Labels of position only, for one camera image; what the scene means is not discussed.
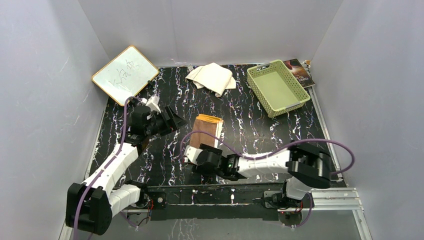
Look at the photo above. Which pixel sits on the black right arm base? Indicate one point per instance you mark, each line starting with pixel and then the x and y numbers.
pixel 291 212

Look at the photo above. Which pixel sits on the white board with wooden frame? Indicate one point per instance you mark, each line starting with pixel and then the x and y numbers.
pixel 125 75

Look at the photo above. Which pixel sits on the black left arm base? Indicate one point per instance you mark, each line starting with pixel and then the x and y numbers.
pixel 137 195

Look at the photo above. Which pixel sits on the yellow brown bear towel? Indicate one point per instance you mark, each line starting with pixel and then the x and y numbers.
pixel 209 124

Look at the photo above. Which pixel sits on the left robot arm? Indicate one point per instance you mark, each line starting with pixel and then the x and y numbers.
pixel 91 205

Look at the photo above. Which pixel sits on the dark book with red cover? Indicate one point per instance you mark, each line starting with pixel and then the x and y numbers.
pixel 299 72

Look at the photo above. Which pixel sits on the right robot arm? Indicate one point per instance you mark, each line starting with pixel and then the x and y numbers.
pixel 307 165

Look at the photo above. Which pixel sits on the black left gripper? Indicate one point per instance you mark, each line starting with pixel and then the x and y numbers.
pixel 176 122

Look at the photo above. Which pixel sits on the aluminium front rail frame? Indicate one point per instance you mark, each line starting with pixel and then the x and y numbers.
pixel 246 201

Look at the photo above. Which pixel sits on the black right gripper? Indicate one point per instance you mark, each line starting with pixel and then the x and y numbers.
pixel 218 152

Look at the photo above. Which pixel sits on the green perforated plastic basket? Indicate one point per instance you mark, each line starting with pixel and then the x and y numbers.
pixel 276 88

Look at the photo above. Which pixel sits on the crumpled white cloth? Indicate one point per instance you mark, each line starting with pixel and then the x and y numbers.
pixel 213 77

